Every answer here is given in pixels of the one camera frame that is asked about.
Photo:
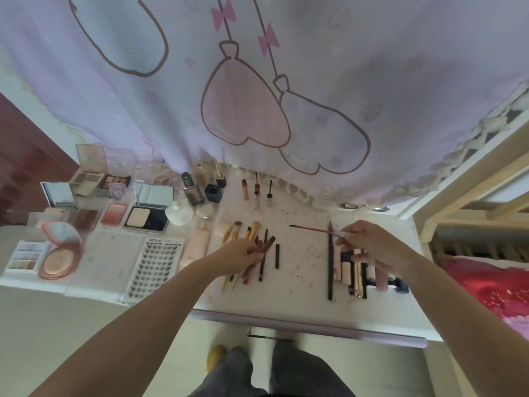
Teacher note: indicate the person's left hand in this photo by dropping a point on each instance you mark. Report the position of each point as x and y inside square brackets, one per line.
[235, 258]

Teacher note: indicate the person's right hand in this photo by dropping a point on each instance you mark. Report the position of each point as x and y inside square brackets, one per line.
[372, 243]

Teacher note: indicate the peach squeeze tube cap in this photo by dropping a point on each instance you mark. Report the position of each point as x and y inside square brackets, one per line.
[222, 229]

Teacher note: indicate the short black pen cap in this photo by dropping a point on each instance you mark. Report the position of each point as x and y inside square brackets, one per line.
[277, 256]

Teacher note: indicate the clear dome bottle cap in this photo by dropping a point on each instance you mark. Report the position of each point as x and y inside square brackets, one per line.
[206, 211]

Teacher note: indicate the brown lip gloss wand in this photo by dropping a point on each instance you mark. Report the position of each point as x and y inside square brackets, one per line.
[314, 229]

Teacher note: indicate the peach lip gloss tube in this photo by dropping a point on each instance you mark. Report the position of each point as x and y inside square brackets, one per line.
[245, 190]

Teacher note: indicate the black wand white cap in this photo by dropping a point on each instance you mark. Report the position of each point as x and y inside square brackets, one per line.
[269, 196]

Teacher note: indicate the white round bottle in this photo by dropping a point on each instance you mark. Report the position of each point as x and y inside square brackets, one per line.
[178, 214]

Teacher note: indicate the dark square foundation bottle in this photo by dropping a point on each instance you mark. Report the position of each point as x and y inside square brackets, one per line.
[193, 194]

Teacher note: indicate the reddish lip gloss wand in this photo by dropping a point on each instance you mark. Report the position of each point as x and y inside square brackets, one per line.
[256, 183]

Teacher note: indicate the black gold foundation pump cap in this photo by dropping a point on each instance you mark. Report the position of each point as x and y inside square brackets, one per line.
[220, 179]

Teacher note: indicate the false eyelash tray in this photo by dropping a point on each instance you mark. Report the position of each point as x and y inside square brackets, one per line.
[153, 272]

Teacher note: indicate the glass foundation bottle black cap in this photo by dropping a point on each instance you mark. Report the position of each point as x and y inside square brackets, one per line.
[201, 172]

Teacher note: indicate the black compact with mirror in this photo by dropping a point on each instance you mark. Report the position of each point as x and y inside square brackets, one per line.
[142, 219]

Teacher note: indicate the pink blush pan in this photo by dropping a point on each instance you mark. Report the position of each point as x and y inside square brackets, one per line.
[113, 214]

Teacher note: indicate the clear eyelash tray lid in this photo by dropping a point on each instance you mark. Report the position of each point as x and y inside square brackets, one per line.
[103, 264]

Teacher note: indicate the small four-pan red palette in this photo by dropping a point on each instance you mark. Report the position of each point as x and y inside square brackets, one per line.
[84, 219]

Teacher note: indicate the beige palette with lid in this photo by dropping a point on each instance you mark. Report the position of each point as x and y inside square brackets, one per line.
[87, 179]

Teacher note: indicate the round pink powder compact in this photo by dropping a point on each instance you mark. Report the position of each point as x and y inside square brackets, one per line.
[60, 262]

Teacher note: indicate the mirrored blush palette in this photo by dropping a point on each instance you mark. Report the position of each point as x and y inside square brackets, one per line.
[58, 194]

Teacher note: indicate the pastel eyeshadow palette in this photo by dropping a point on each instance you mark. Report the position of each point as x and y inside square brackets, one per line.
[28, 256]

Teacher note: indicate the person's right forearm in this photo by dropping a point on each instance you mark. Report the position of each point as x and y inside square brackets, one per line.
[467, 326]

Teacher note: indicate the person's left forearm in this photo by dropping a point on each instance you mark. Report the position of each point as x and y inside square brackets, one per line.
[136, 334]

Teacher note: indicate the person's left yellow shoe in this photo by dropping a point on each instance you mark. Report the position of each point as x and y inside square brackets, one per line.
[215, 357]

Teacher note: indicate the person's grey trousers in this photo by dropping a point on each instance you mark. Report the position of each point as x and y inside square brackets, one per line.
[297, 376]

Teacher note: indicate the white table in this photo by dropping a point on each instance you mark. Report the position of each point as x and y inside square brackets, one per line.
[297, 264]

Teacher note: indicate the lilac heart print cloth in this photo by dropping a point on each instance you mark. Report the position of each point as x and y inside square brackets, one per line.
[330, 99]

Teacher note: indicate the brown wooden door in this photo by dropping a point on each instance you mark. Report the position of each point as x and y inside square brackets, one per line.
[29, 169]

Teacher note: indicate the light wooden bed frame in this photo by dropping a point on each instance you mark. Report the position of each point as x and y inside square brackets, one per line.
[483, 194]

